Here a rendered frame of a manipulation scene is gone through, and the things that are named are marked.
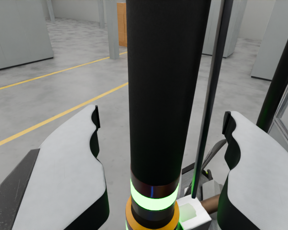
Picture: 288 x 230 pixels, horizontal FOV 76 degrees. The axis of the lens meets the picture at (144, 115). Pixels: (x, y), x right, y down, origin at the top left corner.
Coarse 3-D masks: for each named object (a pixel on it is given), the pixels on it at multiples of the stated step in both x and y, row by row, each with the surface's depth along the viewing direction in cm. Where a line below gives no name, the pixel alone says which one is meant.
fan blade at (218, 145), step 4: (220, 140) 50; (224, 140) 46; (216, 144) 51; (220, 144) 46; (212, 148) 54; (216, 148) 46; (220, 148) 44; (208, 152) 59; (212, 152) 48; (216, 152) 44; (208, 156) 49; (212, 156) 45; (204, 160) 64; (208, 160) 45; (204, 164) 46; (188, 188) 45; (188, 192) 46; (184, 196) 45
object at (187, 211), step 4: (184, 204) 18; (188, 204) 18; (180, 208) 18; (184, 208) 17; (188, 208) 17; (192, 208) 17; (180, 212) 17; (184, 212) 17; (188, 212) 17; (192, 212) 17; (180, 216) 17; (184, 216) 17; (188, 216) 17; (192, 216) 17; (196, 216) 17; (184, 220) 17
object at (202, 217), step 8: (176, 200) 18; (184, 200) 18; (192, 200) 18; (200, 208) 18; (200, 216) 17; (208, 216) 17; (184, 224) 16; (192, 224) 16; (200, 224) 17; (208, 224) 17
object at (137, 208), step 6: (132, 198) 13; (132, 204) 14; (174, 204) 13; (138, 210) 13; (144, 210) 12; (162, 210) 12; (168, 210) 13; (144, 216) 13; (150, 216) 12; (156, 216) 12; (162, 216) 13
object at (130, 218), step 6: (126, 204) 15; (126, 210) 15; (126, 216) 14; (132, 216) 14; (174, 216) 14; (132, 222) 14; (174, 222) 14; (132, 228) 14; (138, 228) 13; (144, 228) 13; (162, 228) 13; (168, 228) 13; (174, 228) 14
